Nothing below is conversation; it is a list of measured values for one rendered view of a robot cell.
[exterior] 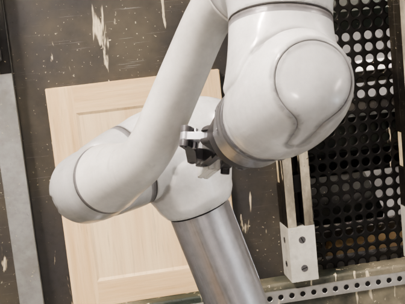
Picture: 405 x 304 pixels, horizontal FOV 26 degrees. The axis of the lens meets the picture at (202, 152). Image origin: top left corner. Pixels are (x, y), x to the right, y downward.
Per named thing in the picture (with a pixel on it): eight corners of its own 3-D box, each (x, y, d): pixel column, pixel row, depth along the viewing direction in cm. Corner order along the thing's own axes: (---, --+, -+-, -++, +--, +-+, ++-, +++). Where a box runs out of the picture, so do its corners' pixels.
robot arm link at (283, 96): (317, 168, 89) (313, 44, 92) (379, 136, 74) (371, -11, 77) (214, 165, 87) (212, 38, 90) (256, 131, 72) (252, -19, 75)
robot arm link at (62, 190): (53, 152, 122) (133, 115, 129) (19, 173, 138) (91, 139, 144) (95, 236, 123) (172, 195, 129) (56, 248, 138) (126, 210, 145)
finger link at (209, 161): (231, 155, 100) (219, 154, 99) (208, 172, 110) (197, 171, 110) (234, 122, 101) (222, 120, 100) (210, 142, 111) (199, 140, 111)
